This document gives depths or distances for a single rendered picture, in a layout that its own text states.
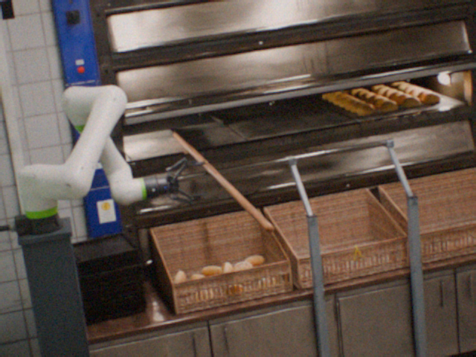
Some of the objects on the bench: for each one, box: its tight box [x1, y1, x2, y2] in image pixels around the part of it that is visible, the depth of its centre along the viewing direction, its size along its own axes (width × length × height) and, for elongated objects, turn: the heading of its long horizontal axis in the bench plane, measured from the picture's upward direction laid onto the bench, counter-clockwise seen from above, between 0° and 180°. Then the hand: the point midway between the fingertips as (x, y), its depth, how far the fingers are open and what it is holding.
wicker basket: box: [149, 209, 293, 315], centre depth 469 cm, size 49×56×28 cm
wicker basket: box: [379, 167, 476, 264], centre depth 495 cm, size 49×56×28 cm
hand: (204, 178), depth 427 cm, fingers open, 13 cm apart
